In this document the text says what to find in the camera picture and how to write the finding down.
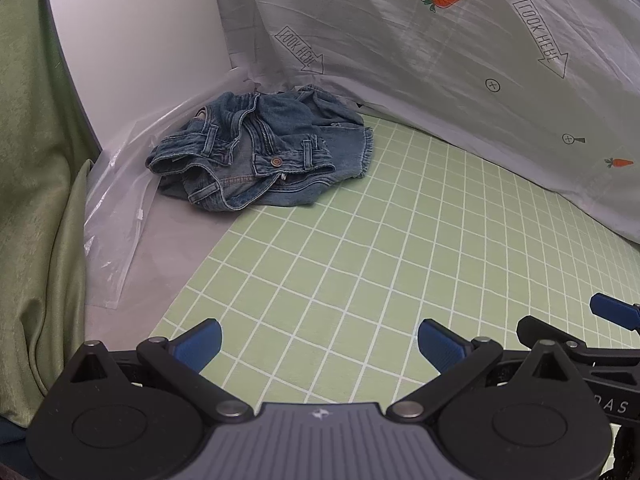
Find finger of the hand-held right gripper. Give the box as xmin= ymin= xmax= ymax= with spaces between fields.
xmin=516 ymin=315 xmax=640 ymax=368
xmin=589 ymin=292 xmax=640 ymax=332

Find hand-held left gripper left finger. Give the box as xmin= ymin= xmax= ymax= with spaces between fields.
xmin=47 ymin=318 xmax=254 ymax=422

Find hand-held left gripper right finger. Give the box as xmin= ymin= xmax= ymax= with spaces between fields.
xmin=385 ymin=318 xmax=592 ymax=422

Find blue denim jeans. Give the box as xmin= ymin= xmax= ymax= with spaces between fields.
xmin=145 ymin=85 xmax=375 ymax=212

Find green grid mat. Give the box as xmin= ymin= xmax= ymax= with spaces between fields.
xmin=150 ymin=110 xmax=640 ymax=406

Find clear plastic sheet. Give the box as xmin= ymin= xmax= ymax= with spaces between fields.
xmin=82 ymin=65 xmax=261 ymax=311

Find green curtain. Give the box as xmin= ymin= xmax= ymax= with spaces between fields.
xmin=0 ymin=0 xmax=103 ymax=428

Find white printed bed sheet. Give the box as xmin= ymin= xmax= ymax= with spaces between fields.
xmin=210 ymin=0 xmax=640 ymax=246

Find white backdrop board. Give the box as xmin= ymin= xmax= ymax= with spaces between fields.
xmin=39 ymin=0 xmax=236 ymax=153

